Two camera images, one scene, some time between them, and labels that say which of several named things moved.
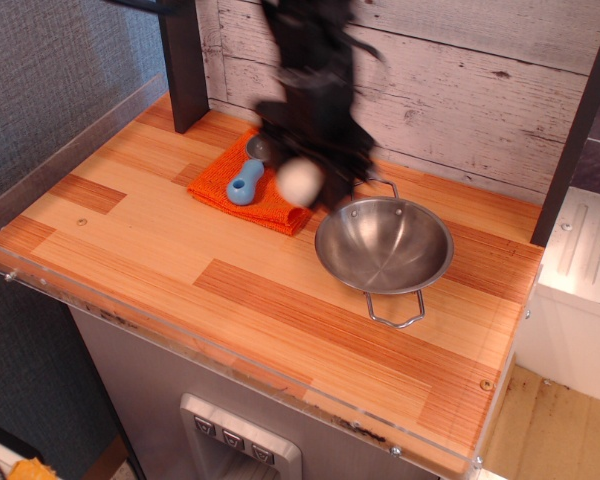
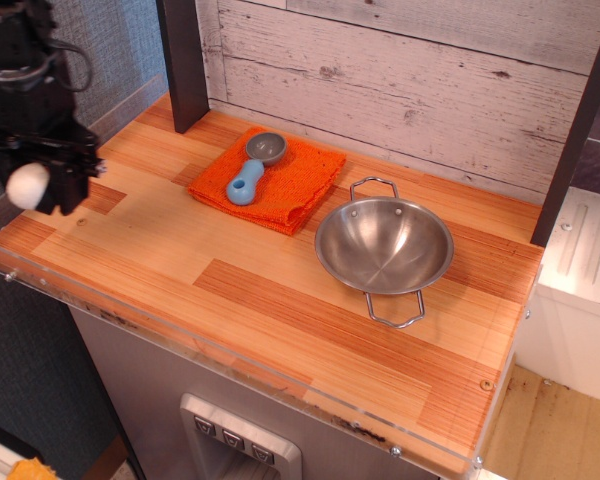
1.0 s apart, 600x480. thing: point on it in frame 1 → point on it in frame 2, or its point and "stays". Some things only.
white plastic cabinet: x=572 y=332 stays
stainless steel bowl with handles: x=386 y=246 stays
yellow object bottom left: x=31 y=469 stays
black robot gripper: x=318 y=117 → x=38 y=123
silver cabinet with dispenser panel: x=187 y=416 stays
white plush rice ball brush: x=300 y=181 → x=26 y=185
